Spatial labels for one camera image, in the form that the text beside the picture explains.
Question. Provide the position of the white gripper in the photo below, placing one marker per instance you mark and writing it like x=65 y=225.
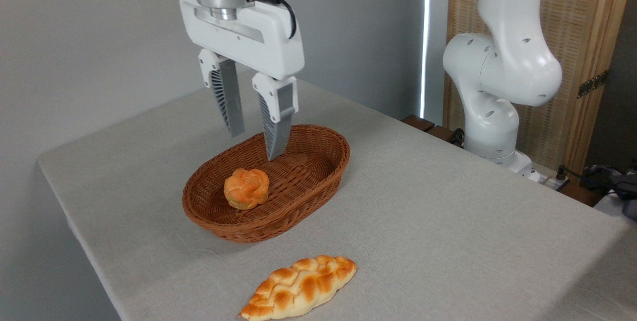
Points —
x=259 y=47

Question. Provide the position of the round golden bread roll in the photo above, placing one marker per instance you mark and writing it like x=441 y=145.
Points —
x=246 y=189

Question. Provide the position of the brown wicker oval basket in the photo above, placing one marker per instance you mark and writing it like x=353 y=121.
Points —
x=298 y=191

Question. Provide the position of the long braided bread loaf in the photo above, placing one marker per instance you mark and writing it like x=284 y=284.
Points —
x=298 y=286

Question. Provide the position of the dark brown wooden block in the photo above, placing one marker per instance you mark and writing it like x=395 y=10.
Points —
x=418 y=122
x=442 y=134

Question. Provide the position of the grey tablecloth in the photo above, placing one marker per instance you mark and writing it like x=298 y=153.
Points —
x=448 y=241

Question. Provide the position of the metal screen hinge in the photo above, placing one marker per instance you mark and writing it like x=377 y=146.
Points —
x=592 y=83

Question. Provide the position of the wooden rattan folding screen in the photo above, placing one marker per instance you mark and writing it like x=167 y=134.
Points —
x=582 y=12

